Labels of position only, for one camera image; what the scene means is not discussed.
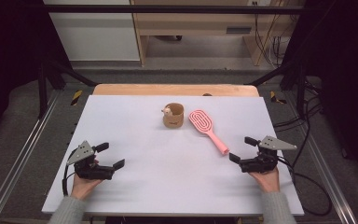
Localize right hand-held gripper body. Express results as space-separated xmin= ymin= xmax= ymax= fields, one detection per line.
xmin=239 ymin=135 xmax=298 ymax=174

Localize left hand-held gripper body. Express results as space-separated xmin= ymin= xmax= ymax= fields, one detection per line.
xmin=66 ymin=140 xmax=116 ymax=181

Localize pink hairbrush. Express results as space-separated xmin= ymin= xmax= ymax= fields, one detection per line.
xmin=188 ymin=108 xmax=230 ymax=157

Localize brown cup with lamb figure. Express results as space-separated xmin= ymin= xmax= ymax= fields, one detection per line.
xmin=160 ymin=102 xmax=186 ymax=129

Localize person's left hand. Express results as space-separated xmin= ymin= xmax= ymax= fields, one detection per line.
xmin=70 ymin=173 xmax=104 ymax=201

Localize person's right hand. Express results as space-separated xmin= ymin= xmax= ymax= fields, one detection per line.
xmin=248 ymin=167 xmax=281 ymax=194

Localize white table board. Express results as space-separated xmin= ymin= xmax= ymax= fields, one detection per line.
xmin=41 ymin=94 xmax=305 ymax=217

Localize yellow black tape strip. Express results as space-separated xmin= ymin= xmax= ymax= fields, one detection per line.
xmin=268 ymin=90 xmax=288 ymax=105
xmin=70 ymin=90 xmax=84 ymax=107

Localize black metal stand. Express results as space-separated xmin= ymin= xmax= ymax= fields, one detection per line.
xmin=247 ymin=59 xmax=310 ymax=119
xmin=36 ymin=58 xmax=99 ymax=119

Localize wooden table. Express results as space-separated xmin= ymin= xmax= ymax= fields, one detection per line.
xmin=91 ymin=83 xmax=260 ymax=98

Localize white cabinet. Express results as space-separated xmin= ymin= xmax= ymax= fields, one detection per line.
xmin=42 ymin=0 xmax=141 ymax=63

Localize dark curtain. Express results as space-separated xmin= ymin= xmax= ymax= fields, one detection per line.
xmin=0 ymin=0 xmax=73 ymax=144
xmin=282 ymin=0 xmax=358 ymax=183

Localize wooden desk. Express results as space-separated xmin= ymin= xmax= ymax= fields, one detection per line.
xmin=130 ymin=0 xmax=306 ymax=67

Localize black horizontal bar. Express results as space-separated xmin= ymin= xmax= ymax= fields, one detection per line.
xmin=42 ymin=4 xmax=306 ymax=15

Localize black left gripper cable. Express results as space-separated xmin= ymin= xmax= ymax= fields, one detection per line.
xmin=62 ymin=148 xmax=78 ymax=198

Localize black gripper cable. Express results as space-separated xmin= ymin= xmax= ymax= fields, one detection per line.
xmin=62 ymin=148 xmax=78 ymax=198
xmin=277 ymin=154 xmax=334 ymax=217

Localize black floor cable bundle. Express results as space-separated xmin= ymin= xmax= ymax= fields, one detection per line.
xmin=272 ymin=77 xmax=324 ymax=175

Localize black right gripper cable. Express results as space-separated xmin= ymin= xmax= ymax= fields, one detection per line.
xmin=277 ymin=154 xmax=334 ymax=217

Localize metal floor rail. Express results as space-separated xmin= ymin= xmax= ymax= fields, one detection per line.
xmin=0 ymin=92 xmax=61 ymax=224
xmin=286 ymin=101 xmax=358 ymax=224

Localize hanging cables under desk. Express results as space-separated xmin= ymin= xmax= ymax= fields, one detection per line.
xmin=252 ymin=0 xmax=294 ymax=68

